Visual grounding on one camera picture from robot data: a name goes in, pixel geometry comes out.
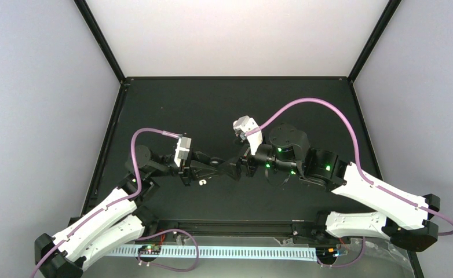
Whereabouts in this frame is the frame post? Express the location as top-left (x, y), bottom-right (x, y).
top-left (74, 0), bottom-right (126, 83)
top-left (348, 0), bottom-right (401, 83)

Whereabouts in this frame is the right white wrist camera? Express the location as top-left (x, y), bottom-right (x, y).
top-left (234, 115), bottom-right (263, 156)

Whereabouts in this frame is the left back frame post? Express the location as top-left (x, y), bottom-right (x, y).
top-left (74, 0), bottom-right (126, 83)

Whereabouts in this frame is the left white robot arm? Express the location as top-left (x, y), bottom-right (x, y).
top-left (35, 145), bottom-right (225, 277)

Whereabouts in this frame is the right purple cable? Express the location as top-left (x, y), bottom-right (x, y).
top-left (244, 97), bottom-right (453, 269)

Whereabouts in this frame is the light blue slotted cable duct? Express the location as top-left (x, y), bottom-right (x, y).
top-left (108, 244), bottom-right (317, 262)

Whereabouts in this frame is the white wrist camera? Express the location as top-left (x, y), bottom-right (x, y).
top-left (174, 137), bottom-right (192, 167)
top-left (234, 115), bottom-right (263, 156)

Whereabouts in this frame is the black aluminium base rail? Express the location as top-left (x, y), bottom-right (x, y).
top-left (140, 219), bottom-right (350, 247)

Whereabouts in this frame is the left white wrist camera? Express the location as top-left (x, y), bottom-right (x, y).
top-left (174, 137), bottom-right (192, 167)

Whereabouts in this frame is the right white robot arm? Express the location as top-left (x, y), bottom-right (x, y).
top-left (219, 123), bottom-right (440, 252)

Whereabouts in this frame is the right back frame post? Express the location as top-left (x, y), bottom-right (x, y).
top-left (348, 0), bottom-right (401, 83)

